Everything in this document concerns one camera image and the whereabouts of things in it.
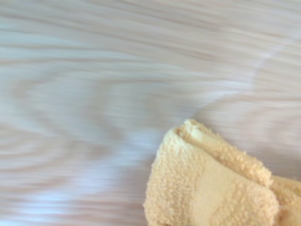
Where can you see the orange terry cloth towel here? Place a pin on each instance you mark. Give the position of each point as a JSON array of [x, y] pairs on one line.
[[207, 186]]

